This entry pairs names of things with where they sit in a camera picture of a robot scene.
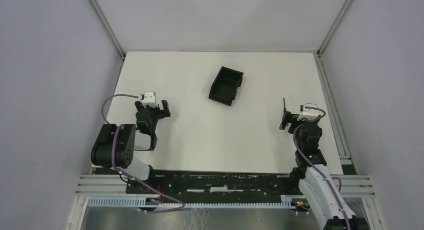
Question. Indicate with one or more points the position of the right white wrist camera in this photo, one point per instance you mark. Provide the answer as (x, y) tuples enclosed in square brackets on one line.
[(308, 112)]

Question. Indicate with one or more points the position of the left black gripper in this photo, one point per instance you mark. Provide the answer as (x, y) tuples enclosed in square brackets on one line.
[(155, 110)]

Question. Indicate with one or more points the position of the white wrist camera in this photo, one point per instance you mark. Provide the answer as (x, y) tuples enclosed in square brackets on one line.
[(308, 112), (148, 100)]

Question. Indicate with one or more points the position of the aluminium frame rails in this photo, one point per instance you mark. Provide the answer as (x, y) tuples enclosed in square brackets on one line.
[(101, 185)]

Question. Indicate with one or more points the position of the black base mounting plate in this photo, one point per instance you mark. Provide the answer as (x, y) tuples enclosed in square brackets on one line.
[(191, 187)]

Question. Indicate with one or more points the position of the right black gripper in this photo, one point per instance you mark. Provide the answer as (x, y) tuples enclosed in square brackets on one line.
[(291, 117)]

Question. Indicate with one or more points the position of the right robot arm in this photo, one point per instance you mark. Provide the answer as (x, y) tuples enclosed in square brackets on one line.
[(312, 176)]

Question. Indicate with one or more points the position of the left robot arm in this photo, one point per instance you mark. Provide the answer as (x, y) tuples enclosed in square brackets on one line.
[(114, 147)]

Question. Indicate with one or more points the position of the black plastic bin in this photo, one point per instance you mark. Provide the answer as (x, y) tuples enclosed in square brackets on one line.
[(225, 85)]

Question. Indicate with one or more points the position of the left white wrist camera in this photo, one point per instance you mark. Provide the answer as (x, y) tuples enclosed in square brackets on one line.
[(148, 100)]

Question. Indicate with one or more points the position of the white slotted cable duct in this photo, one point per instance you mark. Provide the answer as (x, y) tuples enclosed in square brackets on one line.
[(142, 202)]

